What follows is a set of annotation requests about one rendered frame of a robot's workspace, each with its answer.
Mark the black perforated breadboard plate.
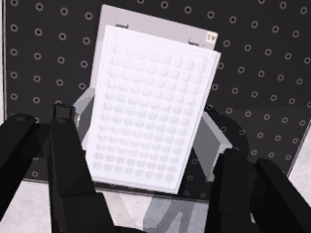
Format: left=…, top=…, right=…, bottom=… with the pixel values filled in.
left=2, top=0, right=311, bottom=203

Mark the white well plate lid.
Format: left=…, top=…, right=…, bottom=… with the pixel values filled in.
left=86, top=25, right=221, bottom=194

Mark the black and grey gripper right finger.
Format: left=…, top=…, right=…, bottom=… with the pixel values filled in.
left=192, top=112, right=311, bottom=233

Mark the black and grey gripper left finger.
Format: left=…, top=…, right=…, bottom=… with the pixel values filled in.
left=0, top=87, right=117, bottom=233

